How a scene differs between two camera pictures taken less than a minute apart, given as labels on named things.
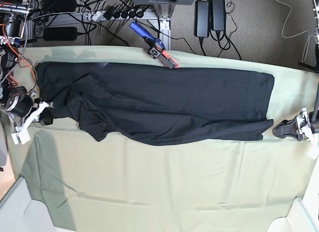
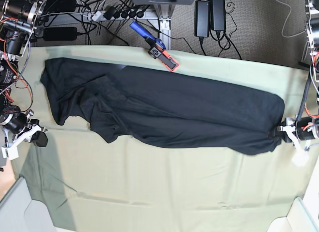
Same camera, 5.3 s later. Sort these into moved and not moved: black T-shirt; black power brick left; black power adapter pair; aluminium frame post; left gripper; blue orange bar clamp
Moved: left gripper; black T-shirt
Not moved: blue orange bar clamp; black power adapter pair; black power brick left; aluminium frame post
